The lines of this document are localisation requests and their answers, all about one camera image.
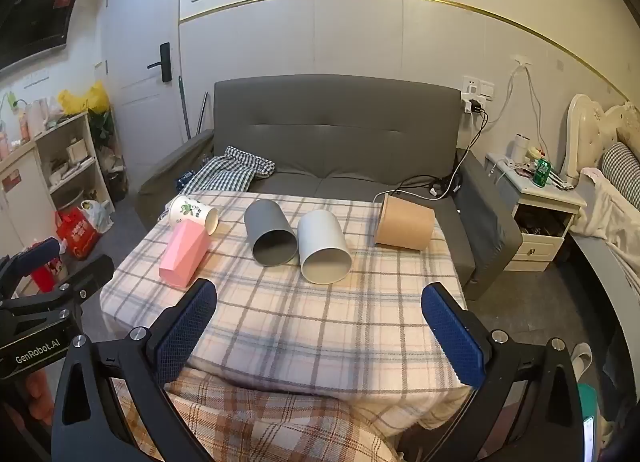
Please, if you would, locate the brown plaid blanket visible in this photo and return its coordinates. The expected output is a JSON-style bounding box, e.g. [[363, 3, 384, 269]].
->
[[112, 369, 403, 462]]

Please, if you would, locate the green can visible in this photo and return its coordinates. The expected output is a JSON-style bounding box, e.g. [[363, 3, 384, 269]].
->
[[532, 157, 552, 189]]

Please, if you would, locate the grey cup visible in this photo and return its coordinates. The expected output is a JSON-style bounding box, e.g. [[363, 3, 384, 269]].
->
[[243, 199, 299, 267]]

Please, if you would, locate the pink bottle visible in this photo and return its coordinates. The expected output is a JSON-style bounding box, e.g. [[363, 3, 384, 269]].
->
[[27, 100, 49, 137]]

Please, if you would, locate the white door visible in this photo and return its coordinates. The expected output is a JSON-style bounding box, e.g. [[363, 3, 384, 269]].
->
[[101, 0, 185, 195]]

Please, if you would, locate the white nightstand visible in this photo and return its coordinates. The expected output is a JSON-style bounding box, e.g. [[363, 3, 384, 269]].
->
[[483, 151, 588, 273]]

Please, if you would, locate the green mop handle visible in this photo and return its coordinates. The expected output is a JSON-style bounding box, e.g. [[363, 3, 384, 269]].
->
[[177, 75, 192, 141]]

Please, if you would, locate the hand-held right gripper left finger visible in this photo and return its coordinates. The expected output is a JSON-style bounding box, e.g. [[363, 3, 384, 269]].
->
[[50, 278, 218, 462]]

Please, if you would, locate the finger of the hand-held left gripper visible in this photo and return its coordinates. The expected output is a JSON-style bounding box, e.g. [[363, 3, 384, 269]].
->
[[0, 237, 63, 293], [47, 255, 116, 303]]

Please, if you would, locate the white bedding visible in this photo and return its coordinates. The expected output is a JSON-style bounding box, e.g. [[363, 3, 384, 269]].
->
[[570, 167, 640, 285]]

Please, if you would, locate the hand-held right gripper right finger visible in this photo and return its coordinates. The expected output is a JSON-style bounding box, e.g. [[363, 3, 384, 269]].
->
[[407, 282, 587, 462]]

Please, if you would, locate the white shelf cabinet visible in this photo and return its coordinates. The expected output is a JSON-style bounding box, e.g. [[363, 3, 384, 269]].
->
[[0, 110, 117, 255]]

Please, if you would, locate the white cable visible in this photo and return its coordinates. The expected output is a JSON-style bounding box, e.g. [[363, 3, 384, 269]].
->
[[486, 60, 552, 155]]

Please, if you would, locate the grey slipper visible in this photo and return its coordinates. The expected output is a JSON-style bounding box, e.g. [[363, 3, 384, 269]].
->
[[570, 342, 597, 379]]

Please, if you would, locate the yellow plastic bag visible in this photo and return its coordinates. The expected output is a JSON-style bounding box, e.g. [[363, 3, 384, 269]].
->
[[56, 81, 111, 116]]

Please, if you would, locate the black door lock handle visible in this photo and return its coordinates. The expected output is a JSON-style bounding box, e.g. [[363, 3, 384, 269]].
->
[[147, 42, 172, 84]]

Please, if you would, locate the red gift bag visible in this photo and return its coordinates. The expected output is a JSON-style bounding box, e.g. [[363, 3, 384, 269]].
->
[[55, 206, 102, 261]]

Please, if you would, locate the checked cloth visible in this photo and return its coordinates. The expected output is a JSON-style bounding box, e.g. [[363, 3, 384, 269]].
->
[[176, 145, 277, 195]]

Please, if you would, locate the cream bed headboard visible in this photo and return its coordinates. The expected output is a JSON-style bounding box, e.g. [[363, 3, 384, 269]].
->
[[564, 93, 640, 183]]

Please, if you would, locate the pink faceted cup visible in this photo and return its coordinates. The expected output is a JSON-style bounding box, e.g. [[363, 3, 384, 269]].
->
[[158, 220, 212, 289]]

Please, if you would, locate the black cable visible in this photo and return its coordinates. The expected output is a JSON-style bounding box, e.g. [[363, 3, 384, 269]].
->
[[399, 109, 490, 199]]

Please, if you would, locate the plaid tablecloth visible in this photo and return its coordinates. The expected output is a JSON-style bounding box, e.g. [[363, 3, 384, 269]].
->
[[99, 190, 474, 432]]

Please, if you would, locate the brown paper cup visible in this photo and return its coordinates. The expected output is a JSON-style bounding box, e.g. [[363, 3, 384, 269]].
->
[[373, 193, 436, 251]]

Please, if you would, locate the black range hood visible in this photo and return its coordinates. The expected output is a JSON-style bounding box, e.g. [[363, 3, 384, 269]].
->
[[0, 0, 87, 73]]

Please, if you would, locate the white wall socket panel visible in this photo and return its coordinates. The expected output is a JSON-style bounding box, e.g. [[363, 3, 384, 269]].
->
[[460, 75, 496, 102]]

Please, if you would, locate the white printed paper cup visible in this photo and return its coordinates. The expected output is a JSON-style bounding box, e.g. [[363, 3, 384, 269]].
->
[[167, 194, 221, 237]]

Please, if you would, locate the grey stick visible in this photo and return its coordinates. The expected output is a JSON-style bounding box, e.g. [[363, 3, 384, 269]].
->
[[195, 91, 209, 135]]

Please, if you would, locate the grey sofa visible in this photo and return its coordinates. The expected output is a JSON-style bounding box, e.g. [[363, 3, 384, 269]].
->
[[136, 74, 525, 301]]

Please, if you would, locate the white plastic bag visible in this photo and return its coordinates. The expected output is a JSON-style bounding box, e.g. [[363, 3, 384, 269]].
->
[[80, 199, 115, 235]]

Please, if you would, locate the checked pillow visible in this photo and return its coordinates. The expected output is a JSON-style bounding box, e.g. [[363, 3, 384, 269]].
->
[[600, 142, 640, 193]]

